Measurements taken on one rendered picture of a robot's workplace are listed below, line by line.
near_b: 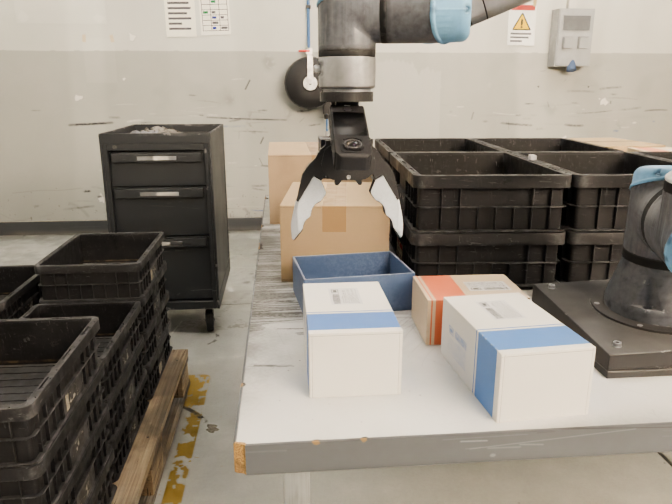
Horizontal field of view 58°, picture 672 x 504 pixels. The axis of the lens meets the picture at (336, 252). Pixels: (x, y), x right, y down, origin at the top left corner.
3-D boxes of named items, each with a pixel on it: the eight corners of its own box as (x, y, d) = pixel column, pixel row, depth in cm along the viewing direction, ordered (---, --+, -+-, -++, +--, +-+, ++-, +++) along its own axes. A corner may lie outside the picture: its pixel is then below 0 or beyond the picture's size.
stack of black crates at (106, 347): (118, 487, 147) (103, 360, 138) (-11, 495, 144) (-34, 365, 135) (151, 404, 185) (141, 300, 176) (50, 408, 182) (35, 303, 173)
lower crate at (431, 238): (562, 292, 118) (569, 232, 114) (410, 294, 117) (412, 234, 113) (502, 241, 156) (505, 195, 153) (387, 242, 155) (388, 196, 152)
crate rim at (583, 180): (732, 187, 113) (734, 174, 112) (574, 188, 112) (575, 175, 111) (626, 161, 151) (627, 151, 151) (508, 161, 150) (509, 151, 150)
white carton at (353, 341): (400, 394, 79) (402, 330, 77) (309, 398, 78) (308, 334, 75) (377, 333, 98) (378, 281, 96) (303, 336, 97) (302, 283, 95)
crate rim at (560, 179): (574, 188, 112) (575, 175, 111) (414, 188, 111) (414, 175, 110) (508, 161, 150) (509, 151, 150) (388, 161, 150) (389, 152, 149)
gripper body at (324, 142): (368, 176, 88) (369, 91, 85) (377, 185, 80) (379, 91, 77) (316, 177, 88) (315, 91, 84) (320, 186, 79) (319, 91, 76)
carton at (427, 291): (500, 314, 106) (503, 274, 104) (526, 342, 95) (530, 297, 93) (411, 316, 105) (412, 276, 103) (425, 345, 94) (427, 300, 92)
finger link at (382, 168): (405, 191, 83) (369, 139, 81) (408, 192, 82) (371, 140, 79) (378, 211, 83) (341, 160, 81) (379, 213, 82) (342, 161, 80)
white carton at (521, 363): (587, 414, 74) (596, 347, 72) (496, 423, 72) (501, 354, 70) (514, 347, 93) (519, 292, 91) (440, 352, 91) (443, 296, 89)
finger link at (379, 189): (410, 217, 89) (374, 167, 86) (419, 226, 83) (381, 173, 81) (393, 230, 89) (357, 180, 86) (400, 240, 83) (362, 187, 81)
